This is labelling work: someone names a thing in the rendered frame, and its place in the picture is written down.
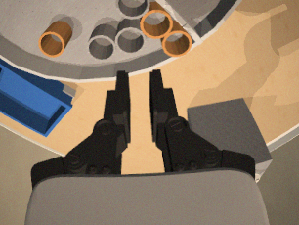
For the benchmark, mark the bronze bushing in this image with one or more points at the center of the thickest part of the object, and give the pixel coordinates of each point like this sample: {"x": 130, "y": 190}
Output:
{"x": 50, "y": 47}
{"x": 180, "y": 47}
{"x": 159, "y": 30}

